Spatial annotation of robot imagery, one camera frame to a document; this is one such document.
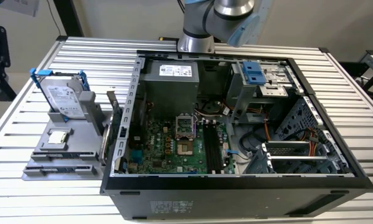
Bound dark RAM stick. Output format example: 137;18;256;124
24;164;93;173
32;151;100;159

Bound black RAM slot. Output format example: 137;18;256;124
210;119;221;175
206;119;217;175
202;119;213;175
214;119;226;175

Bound hard disk in blue carrier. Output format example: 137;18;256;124
29;67;92;122

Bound silver CPU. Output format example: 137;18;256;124
46;130;69;144

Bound green graphics card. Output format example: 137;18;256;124
101;89;125;165

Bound grey parts rack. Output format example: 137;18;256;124
21;90;125;182

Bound grey power supply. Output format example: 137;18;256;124
138;60;201;119

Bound metal socket cover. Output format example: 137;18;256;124
174;115;196;139

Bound green motherboard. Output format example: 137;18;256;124
124;118;237;175

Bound CPU socket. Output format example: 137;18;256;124
176;137;196;158

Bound blue plastic drive latch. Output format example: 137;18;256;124
240;61;265;85

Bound metal drive bay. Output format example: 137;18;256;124
225;59;300;123

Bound black PC case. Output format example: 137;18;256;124
100;49;373;221

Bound perforated metal cage panel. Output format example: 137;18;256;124
273;95;328;142

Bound metal disk bay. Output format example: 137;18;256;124
244;140;352;175

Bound black post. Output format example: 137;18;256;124
52;0;85;38

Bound power wire bundle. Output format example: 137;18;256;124
193;99;237;118

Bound orange power wires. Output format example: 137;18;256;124
246;105;265;115

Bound black round data cable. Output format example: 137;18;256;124
238;127;268;161

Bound orange data wire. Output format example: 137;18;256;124
262;118;272;142

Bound red yellow wire bundle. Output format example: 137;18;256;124
300;127;320;157

